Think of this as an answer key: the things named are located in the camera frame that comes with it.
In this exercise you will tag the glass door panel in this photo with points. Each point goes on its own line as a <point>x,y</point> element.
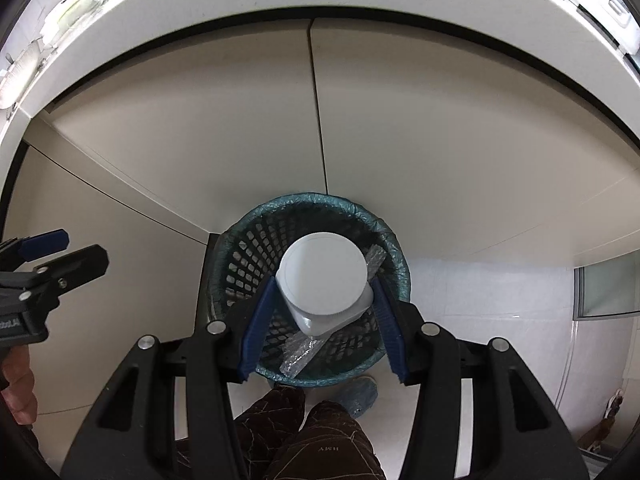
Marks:
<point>607,290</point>

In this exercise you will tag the glass container green lid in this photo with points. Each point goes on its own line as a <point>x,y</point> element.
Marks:
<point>70,12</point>

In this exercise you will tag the pot with glass lid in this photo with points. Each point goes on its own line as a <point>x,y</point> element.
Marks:
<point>20,72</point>

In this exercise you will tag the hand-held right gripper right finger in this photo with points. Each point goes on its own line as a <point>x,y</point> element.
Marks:
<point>390,330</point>

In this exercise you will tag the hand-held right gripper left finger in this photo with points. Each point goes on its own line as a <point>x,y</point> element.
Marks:
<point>257,325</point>

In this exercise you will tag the brown patterned pants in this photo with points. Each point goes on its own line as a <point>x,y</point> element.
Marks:
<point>320,440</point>

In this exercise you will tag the blue slipper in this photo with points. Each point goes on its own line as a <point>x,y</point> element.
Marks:
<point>357,396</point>

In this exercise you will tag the person's left hand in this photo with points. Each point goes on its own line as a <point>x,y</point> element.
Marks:
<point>20,385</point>

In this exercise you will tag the white plastic cup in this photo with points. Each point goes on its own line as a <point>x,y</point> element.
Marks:
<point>320,270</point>

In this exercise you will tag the dark mesh trash basket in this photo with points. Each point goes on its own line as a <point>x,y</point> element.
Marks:
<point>240,260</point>

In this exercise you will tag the clear plastic wrapper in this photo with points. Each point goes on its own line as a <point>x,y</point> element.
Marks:
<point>297,357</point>

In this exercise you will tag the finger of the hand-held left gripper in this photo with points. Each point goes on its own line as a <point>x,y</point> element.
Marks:
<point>45,242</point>
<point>80,262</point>

